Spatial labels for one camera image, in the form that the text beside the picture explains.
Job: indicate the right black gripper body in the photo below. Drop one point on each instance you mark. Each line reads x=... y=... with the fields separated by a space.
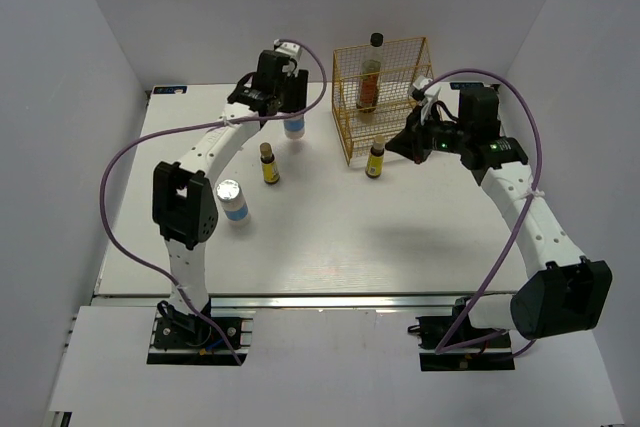
x=445 y=136

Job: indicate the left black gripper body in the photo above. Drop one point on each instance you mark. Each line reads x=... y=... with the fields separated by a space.
x=279 y=94

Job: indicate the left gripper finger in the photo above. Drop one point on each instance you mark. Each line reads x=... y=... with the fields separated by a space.
x=289 y=95
x=301 y=90

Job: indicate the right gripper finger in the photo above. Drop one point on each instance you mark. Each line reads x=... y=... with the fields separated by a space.
x=414 y=121
x=407 y=144

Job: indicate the dark sauce bottle red label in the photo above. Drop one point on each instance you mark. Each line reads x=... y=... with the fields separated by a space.
x=369 y=75

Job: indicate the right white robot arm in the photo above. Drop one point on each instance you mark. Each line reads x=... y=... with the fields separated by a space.
x=565 y=291

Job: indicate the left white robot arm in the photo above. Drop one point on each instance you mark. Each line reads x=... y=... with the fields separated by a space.
x=183 y=204

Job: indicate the right small yellow label bottle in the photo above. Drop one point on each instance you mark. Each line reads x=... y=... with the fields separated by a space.
x=376 y=157

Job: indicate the small yellow label bottle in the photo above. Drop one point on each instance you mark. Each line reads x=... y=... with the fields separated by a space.
x=269 y=166
x=376 y=157

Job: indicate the right blue table sticker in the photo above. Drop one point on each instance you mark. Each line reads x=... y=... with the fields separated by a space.
x=465 y=85

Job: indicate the blue table sticker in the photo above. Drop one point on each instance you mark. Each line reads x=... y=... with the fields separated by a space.
x=169 y=90
x=465 y=85

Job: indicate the left small yellow label bottle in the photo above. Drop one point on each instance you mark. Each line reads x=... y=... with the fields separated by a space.
x=269 y=166

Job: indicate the left blue table sticker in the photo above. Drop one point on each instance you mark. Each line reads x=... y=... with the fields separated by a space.
x=169 y=90

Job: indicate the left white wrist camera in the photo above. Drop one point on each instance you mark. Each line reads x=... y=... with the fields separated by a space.
x=292 y=51

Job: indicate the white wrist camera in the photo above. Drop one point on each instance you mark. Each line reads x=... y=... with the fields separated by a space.
x=292 y=51
x=425 y=92

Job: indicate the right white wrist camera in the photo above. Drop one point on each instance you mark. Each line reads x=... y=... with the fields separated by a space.
x=425 y=92

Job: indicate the yellow wire basket rack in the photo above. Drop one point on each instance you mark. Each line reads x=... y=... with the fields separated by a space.
x=403 y=61

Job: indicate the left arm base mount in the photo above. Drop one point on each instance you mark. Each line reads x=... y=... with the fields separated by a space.
x=184 y=339

